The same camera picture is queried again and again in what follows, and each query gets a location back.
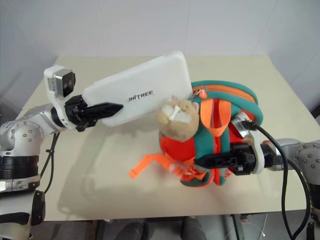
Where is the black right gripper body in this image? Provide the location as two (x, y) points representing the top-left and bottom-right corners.
(232, 144), (256, 175)

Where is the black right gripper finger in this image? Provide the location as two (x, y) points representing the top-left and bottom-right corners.
(194, 151), (236, 172)

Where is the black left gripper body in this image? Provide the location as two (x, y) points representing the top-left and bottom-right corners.
(63, 95), (88, 133)

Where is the orange and teal backpack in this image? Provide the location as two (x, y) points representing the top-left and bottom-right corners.
(127, 79), (265, 188)

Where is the white plastic box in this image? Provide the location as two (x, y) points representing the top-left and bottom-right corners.
(81, 50), (193, 128)

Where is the beige plush animal toy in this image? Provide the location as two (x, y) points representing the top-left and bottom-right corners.
(155, 96), (201, 143)

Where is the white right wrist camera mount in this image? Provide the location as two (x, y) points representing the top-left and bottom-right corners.
(231, 111), (266, 175)

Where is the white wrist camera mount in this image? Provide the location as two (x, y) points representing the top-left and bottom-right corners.
(231, 111), (266, 175)
(43, 64), (77, 130)

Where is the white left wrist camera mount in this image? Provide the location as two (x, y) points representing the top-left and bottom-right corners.
(43, 64), (77, 130)

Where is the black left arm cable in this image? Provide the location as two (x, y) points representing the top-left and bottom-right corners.
(37, 131), (61, 194)

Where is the metal table frame leg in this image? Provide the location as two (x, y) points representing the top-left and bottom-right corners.
(223, 213), (254, 240)

